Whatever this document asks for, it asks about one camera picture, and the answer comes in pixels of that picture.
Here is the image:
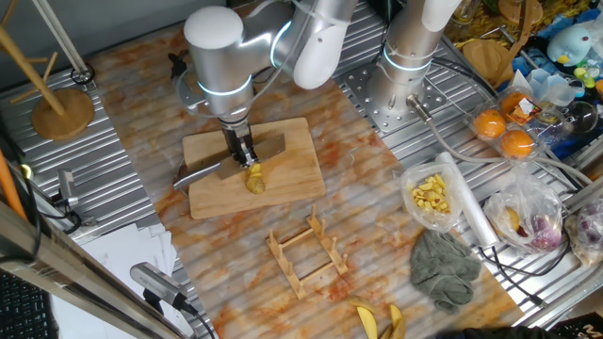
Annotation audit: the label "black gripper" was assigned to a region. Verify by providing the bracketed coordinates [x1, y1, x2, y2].
[220, 120, 259, 169]

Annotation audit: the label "steel kitchen cleaver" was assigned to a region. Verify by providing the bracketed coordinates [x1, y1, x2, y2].
[172, 133, 287, 192]

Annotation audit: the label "gray green cloth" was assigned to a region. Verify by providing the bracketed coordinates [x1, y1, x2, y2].
[409, 229, 482, 315]

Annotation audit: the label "potato end piece with skin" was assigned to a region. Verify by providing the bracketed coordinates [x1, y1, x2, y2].
[244, 176, 268, 196]

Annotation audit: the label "wooden cutting board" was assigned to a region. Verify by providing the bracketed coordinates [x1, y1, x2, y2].
[174, 116, 327, 221]

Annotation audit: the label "wooden dish rack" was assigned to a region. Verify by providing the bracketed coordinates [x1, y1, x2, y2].
[265, 203, 350, 301]

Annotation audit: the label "marble pattern table mat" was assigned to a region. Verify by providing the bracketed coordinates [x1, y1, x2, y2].
[87, 0, 524, 339]

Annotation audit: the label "white paper sheets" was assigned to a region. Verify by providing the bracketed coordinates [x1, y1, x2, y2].
[77, 223, 199, 339]

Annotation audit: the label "black clamp tool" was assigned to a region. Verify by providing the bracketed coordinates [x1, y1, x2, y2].
[50, 168, 98, 235]

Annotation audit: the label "wooden mug tree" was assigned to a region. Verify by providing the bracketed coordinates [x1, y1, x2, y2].
[0, 0, 96, 141]

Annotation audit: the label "clear bag of potato cubes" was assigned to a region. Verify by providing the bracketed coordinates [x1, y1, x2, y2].
[399, 162, 465, 234]

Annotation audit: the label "yellow banana peel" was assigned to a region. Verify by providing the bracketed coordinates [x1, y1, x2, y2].
[346, 296, 407, 339]

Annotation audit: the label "white tripod leg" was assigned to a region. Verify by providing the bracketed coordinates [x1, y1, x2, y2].
[30, 0, 98, 87]

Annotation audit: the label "white plastic wrap roll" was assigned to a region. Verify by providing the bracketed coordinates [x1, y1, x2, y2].
[433, 151, 499, 250]

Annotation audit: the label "orange pole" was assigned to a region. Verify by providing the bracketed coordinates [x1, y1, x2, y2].
[0, 148, 27, 220]

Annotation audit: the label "orange fruit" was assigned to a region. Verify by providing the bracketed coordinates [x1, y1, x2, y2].
[499, 91, 533, 124]
[472, 108, 507, 140]
[499, 129, 535, 159]

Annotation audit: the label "wooden stand with round base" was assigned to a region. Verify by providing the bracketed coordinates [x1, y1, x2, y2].
[462, 0, 543, 89]

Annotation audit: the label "glass jar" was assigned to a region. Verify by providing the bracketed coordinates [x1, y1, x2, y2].
[451, 0, 477, 24]

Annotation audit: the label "black mesh panel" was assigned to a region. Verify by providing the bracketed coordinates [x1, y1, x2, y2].
[0, 270, 60, 339]

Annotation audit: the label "bag of mixed fruit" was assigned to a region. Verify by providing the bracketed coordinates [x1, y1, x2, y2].
[483, 176, 564, 255]

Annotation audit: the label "oranges in plastic bag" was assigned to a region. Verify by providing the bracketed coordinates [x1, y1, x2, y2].
[465, 86, 569, 164]

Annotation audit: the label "round wooden disc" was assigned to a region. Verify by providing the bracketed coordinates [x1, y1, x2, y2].
[497, 0, 544, 25]

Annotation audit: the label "clear plastic measuring cup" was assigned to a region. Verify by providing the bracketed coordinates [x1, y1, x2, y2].
[527, 68, 585, 107]

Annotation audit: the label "clear glass bowl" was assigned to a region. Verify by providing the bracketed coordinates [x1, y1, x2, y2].
[562, 100, 599, 135]

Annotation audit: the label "light blue plush toy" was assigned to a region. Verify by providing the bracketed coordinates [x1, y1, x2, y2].
[546, 24, 594, 67]

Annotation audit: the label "small yellow green toy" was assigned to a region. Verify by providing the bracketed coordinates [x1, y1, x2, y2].
[572, 60, 600, 90]

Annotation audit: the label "clear bag of purple vegetables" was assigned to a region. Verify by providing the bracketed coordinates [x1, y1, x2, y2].
[564, 197, 603, 267]

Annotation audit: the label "black printed box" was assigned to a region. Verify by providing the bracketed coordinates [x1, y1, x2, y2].
[548, 323, 603, 339]

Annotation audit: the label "gray camera mount bracket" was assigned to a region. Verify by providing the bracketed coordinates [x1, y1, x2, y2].
[174, 70, 211, 117]

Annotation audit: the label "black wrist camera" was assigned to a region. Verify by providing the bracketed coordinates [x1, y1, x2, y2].
[169, 50, 189, 81]

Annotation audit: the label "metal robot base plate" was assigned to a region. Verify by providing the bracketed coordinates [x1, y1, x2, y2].
[342, 63, 448, 134]

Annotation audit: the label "silver depth camera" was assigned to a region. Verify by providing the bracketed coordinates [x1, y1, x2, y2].
[129, 262, 217, 339]

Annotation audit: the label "metal frame beam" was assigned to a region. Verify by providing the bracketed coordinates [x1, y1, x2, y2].
[0, 200, 185, 339]

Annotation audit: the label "gray robot power cable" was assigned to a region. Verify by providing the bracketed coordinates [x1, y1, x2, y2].
[405, 93, 595, 187]

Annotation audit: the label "black cable with plug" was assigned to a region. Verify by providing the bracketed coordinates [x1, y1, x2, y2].
[478, 237, 572, 310]

